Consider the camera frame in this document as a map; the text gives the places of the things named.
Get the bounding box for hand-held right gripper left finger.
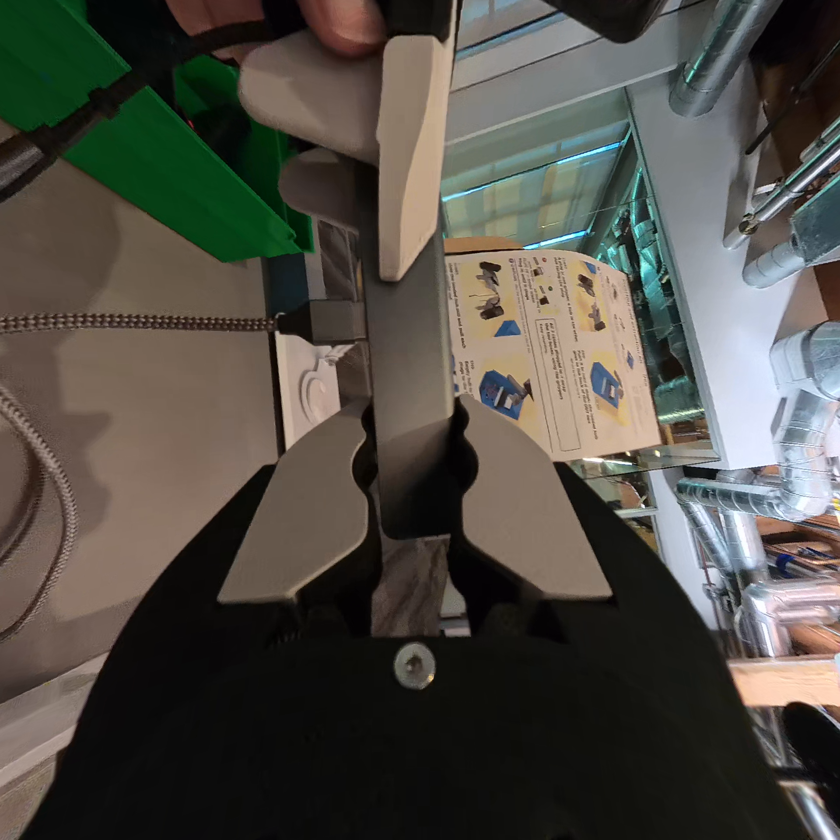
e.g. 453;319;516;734
217;399;385;624

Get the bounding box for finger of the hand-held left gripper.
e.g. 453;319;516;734
238;29;455;284
279;147;361;232

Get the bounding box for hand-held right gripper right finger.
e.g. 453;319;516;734
448;392;616;624

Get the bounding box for green plastic bin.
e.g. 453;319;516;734
0;0;315;263

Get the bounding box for dark grey usb hub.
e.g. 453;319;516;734
360;161;458;540

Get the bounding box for grey braided usb cable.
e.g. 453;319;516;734
0;299;368;643

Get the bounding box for person's left hand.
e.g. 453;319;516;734
164;0;388;63

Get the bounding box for instruction sheet on stand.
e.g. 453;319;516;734
445;235;716;463

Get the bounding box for large glass window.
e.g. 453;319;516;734
440;118;634;250

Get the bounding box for printed instruction sheet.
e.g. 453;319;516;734
445;248;665;462

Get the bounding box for silver ventilation ducts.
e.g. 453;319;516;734
676;322;840;664

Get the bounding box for silver ceiling duct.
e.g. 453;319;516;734
668;0;785;120

